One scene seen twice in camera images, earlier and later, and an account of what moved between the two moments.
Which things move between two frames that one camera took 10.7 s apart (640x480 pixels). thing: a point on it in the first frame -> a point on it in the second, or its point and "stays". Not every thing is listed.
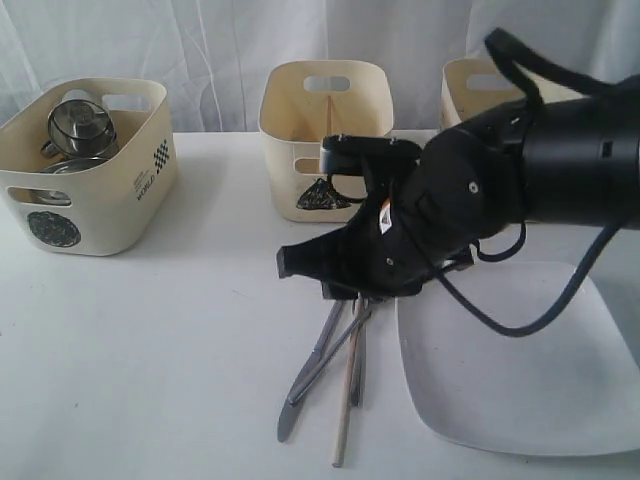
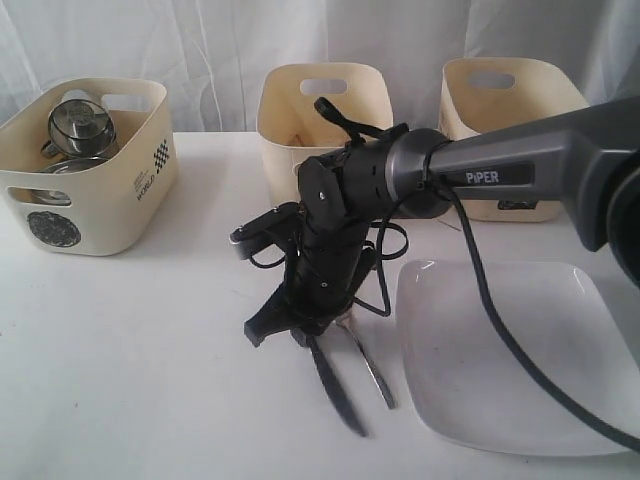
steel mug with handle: x=81 y=129 stays
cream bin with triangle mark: x=301 y=102 stays
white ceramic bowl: x=77 y=94 stays
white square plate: x=571 y=390 stays
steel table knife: x=290 y=412 -> x=338 y=399
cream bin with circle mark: x=120 y=209 stays
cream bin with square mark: x=472 y=86 stays
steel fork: x=361 y=309 -> x=370 y=364
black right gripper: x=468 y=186 -> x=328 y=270
